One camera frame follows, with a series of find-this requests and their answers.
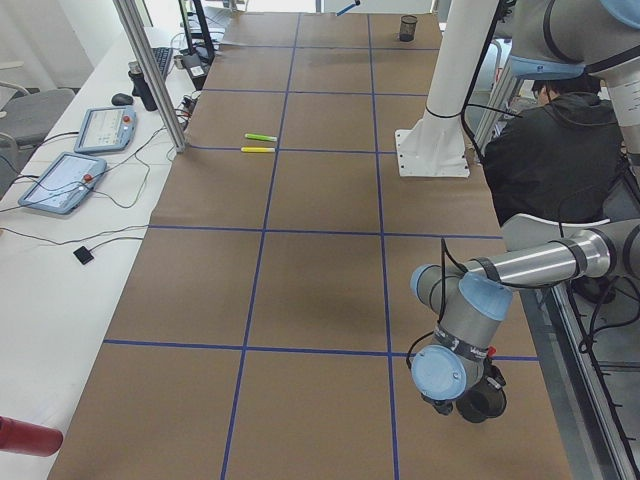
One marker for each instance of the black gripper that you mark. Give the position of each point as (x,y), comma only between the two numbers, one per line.
(475,403)

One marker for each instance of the blue highlighter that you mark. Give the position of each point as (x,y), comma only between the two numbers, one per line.
(352,5)

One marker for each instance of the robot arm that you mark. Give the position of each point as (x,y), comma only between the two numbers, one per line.
(552,40)

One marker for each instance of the near black mesh cup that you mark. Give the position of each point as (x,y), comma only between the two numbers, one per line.
(477,406)

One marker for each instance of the black mesh cup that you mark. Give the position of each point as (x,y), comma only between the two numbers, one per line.
(477,406)
(408,24)

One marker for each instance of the white chair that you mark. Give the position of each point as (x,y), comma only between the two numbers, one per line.
(524,231)

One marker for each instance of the seated person in black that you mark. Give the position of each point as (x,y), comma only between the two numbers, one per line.
(558,160)

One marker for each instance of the yellow highlighter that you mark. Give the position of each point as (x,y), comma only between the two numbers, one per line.
(248,149)

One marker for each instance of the green highlighter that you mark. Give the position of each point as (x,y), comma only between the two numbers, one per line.
(260,137)

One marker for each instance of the far black mesh cup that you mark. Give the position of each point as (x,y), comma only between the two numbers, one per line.
(408,24)

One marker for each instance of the small black sensor pad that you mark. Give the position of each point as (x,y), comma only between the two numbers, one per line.
(83,255)

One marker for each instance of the red bottle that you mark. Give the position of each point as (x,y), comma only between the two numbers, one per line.
(29,439)

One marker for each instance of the black water bottle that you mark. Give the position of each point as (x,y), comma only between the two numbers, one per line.
(141,87)

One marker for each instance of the near teach pendant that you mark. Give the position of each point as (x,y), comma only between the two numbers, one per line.
(65,184)

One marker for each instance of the teach pendant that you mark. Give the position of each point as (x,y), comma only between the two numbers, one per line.
(106,130)
(65,184)

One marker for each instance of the far teach pendant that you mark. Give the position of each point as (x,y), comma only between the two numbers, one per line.
(106,130)

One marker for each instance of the black computer mouse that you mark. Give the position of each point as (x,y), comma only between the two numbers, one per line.
(121,99)

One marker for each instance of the black keyboard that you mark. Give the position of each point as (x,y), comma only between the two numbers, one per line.
(163,57)

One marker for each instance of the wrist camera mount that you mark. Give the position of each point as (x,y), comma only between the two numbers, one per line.
(494,377)

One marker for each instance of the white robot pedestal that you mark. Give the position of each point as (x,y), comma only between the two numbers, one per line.
(435,146)

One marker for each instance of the aluminium frame post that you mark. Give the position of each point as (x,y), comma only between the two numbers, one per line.
(132,23)

